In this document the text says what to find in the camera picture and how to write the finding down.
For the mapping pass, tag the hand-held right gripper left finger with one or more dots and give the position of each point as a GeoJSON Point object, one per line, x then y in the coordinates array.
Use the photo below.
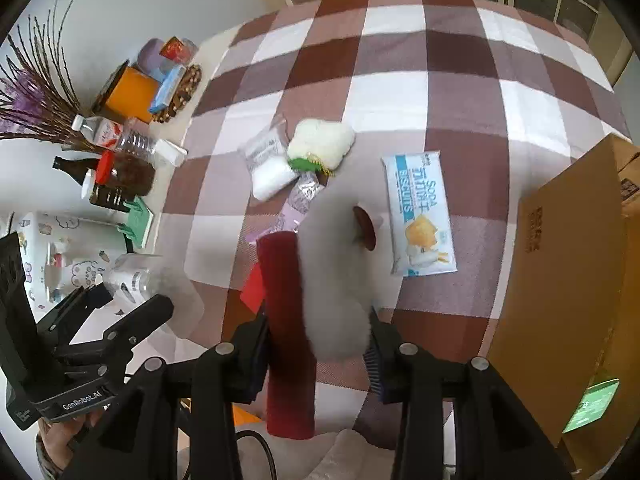
{"type": "Point", "coordinates": [250, 365]}

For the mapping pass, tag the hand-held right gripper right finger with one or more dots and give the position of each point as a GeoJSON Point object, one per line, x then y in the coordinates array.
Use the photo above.
{"type": "Point", "coordinates": [376, 367]}

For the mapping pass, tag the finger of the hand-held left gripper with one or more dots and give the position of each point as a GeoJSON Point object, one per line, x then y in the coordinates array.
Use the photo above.
{"type": "Point", "coordinates": [145, 317]}
{"type": "Point", "coordinates": [82, 305]}

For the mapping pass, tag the white plastic bag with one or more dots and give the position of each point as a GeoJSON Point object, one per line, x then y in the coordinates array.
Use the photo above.
{"type": "Point", "coordinates": [330, 285]}

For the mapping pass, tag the small white barcode box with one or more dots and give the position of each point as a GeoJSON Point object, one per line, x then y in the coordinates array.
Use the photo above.
{"type": "Point", "coordinates": [420, 210]}

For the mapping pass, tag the purple snack packet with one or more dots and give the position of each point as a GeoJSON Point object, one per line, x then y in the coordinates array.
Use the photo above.
{"type": "Point", "coordinates": [302, 197]}

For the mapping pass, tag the clear bag of white cotton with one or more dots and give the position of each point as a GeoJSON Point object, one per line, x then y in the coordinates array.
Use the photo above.
{"type": "Point", "coordinates": [270, 175]}

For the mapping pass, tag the large cardboard box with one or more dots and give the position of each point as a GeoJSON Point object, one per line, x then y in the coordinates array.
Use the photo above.
{"type": "Point", "coordinates": [550, 285]}

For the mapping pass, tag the white plush with green leaf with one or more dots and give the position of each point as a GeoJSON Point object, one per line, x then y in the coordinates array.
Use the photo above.
{"type": "Point", "coordinates": [320, 142]}

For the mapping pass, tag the orange container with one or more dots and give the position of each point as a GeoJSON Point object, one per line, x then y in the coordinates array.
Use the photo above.
{"type": "Point", "coordinates": [132, 92]}

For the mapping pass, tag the person's left hand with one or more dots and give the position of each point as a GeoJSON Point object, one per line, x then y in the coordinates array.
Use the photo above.
{"type": "Point", "coordinates": [57, 442]}

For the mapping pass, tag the clear plastic jar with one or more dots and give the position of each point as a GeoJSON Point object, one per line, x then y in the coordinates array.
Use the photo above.
{"type": "Point", "coordinates": [132, 280]}

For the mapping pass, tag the orange and white cloth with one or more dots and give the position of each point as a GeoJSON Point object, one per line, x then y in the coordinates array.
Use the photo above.
{"type": "Point", "coordinates": [247, 412]}

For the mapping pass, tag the green plastic holder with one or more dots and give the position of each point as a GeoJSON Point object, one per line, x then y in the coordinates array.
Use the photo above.
{"type": "Point", "coordinates": [140, 220]}

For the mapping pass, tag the dark jar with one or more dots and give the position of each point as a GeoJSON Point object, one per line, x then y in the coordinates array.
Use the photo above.
{"type": "Point", "coordinates": [107, 197]}

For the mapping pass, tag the jar with red lid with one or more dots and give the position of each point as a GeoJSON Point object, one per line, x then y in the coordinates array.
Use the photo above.
{"type": "Point", "coordinates": [132, 175]}

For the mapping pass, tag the brown glass bottle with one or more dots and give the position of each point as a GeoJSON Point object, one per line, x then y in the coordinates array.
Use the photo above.
{"type": "Point", "coordinates": [75, 165]}

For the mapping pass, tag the clear plastic bottle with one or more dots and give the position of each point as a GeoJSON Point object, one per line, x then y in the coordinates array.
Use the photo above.
{"type": "Point", "coordinates": [135, 140]}

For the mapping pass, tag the white bottle with red label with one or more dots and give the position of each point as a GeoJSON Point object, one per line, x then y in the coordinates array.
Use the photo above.
{"type": "Point", "coordinates": [100, 132]}

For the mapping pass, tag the dried purple flower branches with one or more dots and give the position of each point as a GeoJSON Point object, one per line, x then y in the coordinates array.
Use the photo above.
{"type": "Point", "coordinates": [35, 95]}

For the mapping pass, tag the blue box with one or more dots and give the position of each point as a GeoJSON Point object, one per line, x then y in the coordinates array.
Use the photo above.
{"type": "Point", "coordinates": [167, 90]}

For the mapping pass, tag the wooden beaded trivet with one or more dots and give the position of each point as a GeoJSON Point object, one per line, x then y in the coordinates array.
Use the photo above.
{"type": "Point", "coordinates": [189, 85]}

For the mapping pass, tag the purple cup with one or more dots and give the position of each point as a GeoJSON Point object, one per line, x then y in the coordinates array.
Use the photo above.
{"type": "Point", "coordinates": [150, 57]}

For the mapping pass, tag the red can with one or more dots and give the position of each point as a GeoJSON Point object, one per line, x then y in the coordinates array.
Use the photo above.
{"type": "Point", "coordinates": [175, 49]}

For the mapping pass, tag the brown white checkered blanket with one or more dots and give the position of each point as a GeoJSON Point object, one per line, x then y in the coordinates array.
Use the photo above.
{"type": "Point", "coordinates": [450, 85]}

